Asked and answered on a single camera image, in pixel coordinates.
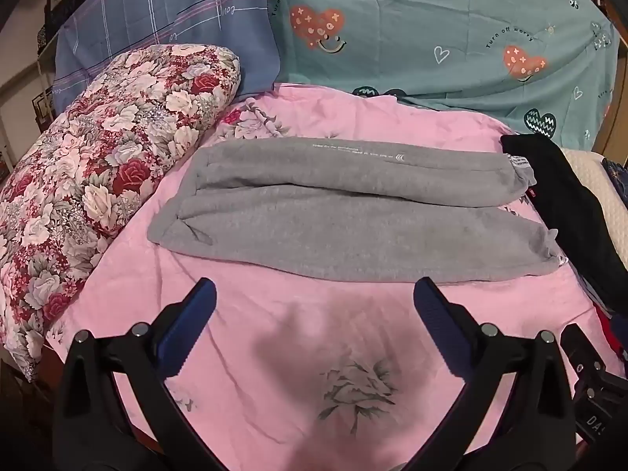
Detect wooden bed frame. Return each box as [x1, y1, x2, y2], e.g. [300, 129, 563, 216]
[591, 34, 628, 158]

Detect teal heart printed sheet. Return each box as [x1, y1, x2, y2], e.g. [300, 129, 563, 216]
[267, 0, 621, 153]

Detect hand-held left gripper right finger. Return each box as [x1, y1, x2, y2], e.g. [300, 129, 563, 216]
[392, 277, 578, 471]

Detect pink floral bedsheet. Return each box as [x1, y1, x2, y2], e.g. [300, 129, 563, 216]
[46, 83, 624, 471]

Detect white textured cloth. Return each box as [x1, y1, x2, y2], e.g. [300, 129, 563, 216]
[559, 148, 628, 241]

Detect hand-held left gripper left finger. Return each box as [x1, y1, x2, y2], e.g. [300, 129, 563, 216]
[53, 277, 232, 471]

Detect red floral quilt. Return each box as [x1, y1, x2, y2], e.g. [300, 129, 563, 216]
[0, 43, 242, 383]

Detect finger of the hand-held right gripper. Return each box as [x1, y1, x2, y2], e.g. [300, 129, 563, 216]
[560, 324, 610, 378]

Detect grey pants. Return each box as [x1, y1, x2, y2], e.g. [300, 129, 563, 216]
[147, 136, 562, 285]

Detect blue plaid pillow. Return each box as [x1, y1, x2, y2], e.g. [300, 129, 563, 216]
[51, 0, 283, 116]

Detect black garment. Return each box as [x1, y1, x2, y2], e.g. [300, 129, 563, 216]
[500, 133, 628, 317]

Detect dark blue patterned cloth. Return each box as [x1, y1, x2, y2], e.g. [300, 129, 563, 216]
[601, 157, 628, 193]

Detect dark red cloth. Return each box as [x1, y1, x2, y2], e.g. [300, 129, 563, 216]
[593, 303, 628, 360]

